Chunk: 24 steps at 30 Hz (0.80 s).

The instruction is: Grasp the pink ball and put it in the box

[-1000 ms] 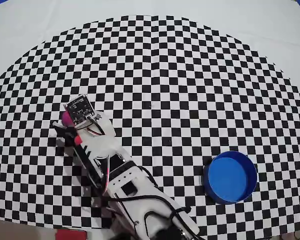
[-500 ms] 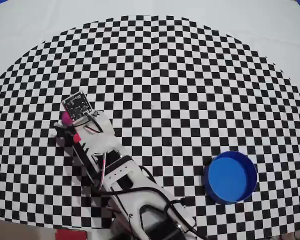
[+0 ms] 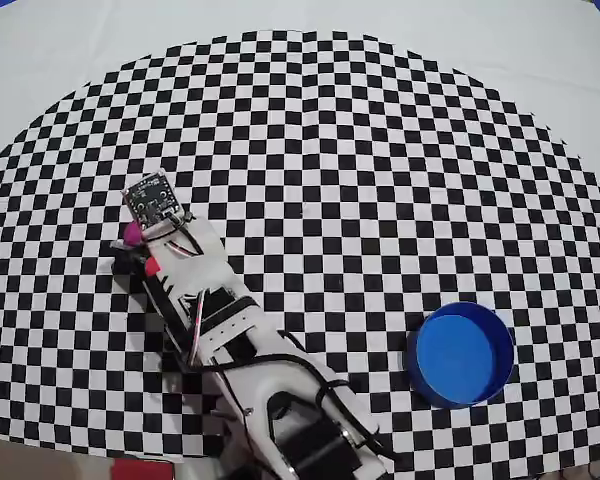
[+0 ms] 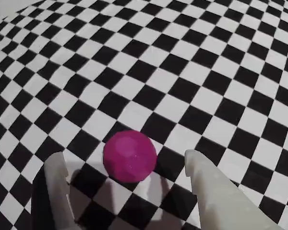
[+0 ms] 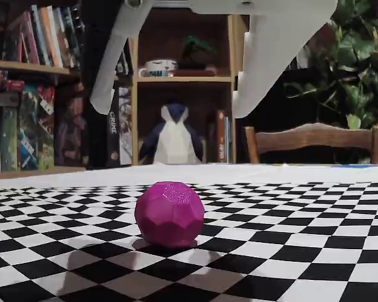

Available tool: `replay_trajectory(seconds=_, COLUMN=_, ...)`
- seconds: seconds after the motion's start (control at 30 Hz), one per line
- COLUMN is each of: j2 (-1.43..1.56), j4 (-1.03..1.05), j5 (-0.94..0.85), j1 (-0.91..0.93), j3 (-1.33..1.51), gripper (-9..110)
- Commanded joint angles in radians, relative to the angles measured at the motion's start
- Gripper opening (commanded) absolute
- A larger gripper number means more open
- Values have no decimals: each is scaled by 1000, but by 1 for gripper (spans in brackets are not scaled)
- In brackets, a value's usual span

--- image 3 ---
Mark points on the red rectangular object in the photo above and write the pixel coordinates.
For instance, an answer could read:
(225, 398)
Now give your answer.
(142, 471)

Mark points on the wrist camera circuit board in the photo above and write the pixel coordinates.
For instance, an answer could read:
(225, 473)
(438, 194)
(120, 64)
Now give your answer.
(152, 197)

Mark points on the blue round box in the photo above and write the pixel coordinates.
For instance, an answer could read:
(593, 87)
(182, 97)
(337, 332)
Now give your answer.
(460, 355)

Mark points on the black white checkered mat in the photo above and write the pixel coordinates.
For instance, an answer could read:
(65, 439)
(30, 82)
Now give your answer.
(430, 150)

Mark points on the pink faceted ball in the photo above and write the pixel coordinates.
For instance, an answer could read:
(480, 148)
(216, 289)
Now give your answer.
(132, 235)

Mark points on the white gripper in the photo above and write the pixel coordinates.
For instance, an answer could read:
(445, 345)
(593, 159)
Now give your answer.
(130, 263)

